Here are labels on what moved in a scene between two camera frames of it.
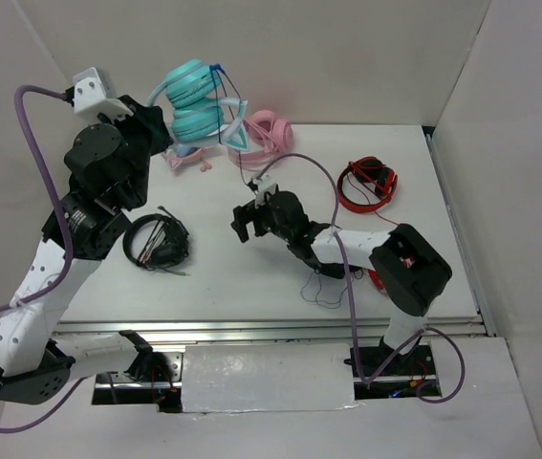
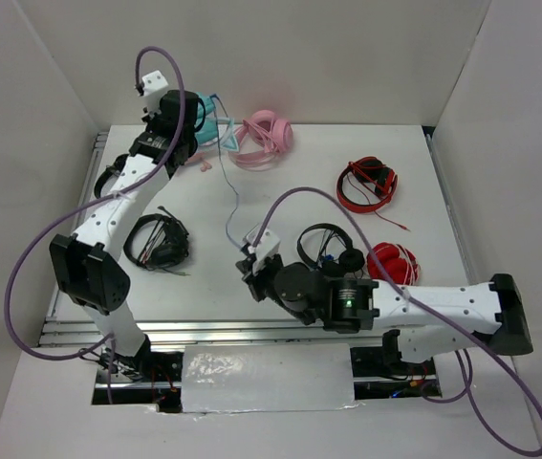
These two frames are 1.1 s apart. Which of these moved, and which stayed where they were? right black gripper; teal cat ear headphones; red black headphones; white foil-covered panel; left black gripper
Moved: left black gripper; teal cat ear headphones; right black gripper
Stayed: red black headphones; white foil-covered panel
